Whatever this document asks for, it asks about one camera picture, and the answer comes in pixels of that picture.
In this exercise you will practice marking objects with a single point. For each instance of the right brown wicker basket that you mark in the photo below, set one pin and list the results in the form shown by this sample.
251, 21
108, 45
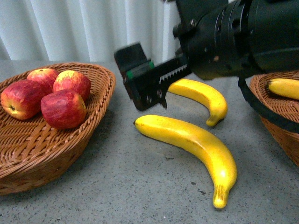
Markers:
285, 107

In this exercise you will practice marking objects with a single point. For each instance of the large yellow banana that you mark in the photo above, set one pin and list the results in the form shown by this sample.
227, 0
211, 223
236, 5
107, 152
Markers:
205, 146

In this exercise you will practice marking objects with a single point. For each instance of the left brown wicker basket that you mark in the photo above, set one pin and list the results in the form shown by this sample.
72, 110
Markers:
33, 154

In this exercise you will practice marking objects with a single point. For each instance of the white pleated curtain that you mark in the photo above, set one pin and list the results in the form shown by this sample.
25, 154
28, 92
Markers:
85, 30

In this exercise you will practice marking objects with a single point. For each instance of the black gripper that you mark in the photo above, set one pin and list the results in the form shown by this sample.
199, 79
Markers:
209, 47

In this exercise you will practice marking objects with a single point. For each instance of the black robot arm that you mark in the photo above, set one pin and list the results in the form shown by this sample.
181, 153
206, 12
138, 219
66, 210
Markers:
271, 41

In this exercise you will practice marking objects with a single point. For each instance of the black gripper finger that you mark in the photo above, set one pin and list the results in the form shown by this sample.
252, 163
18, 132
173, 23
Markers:
131, 60

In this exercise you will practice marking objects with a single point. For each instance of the red apple rear in basket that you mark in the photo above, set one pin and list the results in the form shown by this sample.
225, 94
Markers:
45, 77

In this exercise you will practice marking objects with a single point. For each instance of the red apple in basket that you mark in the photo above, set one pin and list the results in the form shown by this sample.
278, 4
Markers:
45, 77
22, 99

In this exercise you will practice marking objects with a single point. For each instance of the small red apple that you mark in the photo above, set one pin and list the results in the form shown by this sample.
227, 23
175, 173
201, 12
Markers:
73, 80

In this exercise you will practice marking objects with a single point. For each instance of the large red apple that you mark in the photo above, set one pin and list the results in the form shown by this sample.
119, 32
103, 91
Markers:
63, 109

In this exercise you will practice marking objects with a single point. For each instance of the small yellow banana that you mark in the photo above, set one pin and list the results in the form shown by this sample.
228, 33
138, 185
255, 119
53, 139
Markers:
204, 94

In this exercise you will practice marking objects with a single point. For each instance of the yellow banana in basket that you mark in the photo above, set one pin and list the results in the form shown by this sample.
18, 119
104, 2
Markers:
283, 87

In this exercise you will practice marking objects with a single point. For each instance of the brown wicker basket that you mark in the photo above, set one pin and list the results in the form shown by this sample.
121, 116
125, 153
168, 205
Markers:
33, 154
285, 107

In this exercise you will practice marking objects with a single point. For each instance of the red apple front in basket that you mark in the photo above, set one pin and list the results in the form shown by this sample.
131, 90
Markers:
22, 99

